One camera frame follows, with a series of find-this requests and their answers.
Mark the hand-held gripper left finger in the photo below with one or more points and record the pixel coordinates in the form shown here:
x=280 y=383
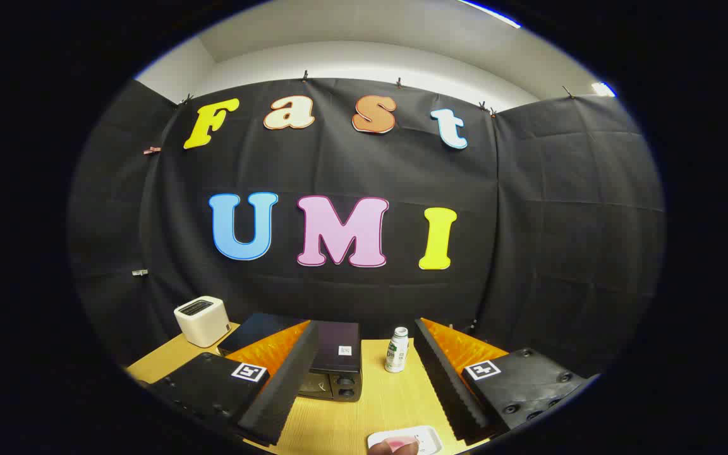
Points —
x=288 y=385

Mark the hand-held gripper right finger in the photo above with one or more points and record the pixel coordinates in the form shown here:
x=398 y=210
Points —
x=446 y=385

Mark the white square plate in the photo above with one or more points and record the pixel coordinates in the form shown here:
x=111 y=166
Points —
x=427 y=436

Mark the black toaster oven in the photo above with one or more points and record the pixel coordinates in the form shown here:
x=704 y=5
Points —
x=339 y=363

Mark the pink round bun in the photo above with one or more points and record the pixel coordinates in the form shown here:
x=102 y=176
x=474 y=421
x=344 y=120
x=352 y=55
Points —
x=400 y=443

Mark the white bread toaster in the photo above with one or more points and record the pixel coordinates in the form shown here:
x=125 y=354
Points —
x=203 y=322

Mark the white drink bottle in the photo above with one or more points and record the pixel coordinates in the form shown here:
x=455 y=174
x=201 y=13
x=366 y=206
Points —
x=396 y=354

